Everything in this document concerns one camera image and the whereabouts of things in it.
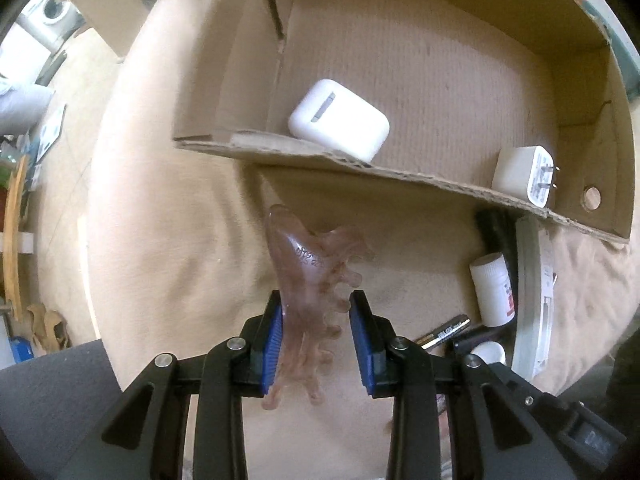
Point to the black cylinder with print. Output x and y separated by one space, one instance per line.
492 230

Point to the beige sofa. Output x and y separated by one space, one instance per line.
175 260

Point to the blue white booklet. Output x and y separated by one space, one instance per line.
50 130

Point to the white round cap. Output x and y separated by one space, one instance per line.
487 352

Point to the white charger plug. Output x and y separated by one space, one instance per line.
515 172

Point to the white grey round case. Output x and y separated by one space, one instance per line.
530 310

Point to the white earbuds case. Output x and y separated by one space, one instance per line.
335 115

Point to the white washing machine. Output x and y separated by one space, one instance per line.
52 10

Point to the curved wooden chair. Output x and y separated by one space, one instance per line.
12 240

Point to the cardboard box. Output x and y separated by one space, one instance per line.
450 60

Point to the white bag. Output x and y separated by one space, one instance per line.
22 105

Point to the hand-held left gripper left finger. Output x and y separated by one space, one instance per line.
270 350

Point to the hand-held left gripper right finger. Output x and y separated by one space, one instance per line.
362 350

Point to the tan carved object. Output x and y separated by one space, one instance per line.
47 327

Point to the gold black battery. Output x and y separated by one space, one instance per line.
445 331

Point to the white bottle red label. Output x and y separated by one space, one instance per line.
490 285

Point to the grey fabric seat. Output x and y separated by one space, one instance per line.
50 395

